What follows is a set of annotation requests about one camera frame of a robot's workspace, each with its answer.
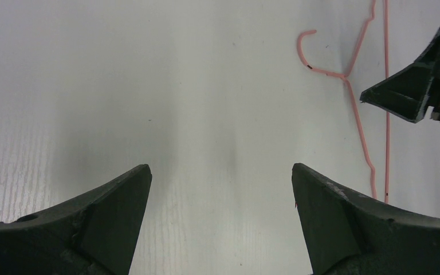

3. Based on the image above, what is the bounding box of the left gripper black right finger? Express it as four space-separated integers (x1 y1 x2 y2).
292 163 440 274

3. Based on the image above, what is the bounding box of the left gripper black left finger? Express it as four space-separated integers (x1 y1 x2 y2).
0 164 152 274

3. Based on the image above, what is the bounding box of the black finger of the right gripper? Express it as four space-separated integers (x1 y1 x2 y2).
360 27 440 123

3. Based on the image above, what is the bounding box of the pink wire hanger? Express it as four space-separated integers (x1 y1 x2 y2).
296 1 391 203

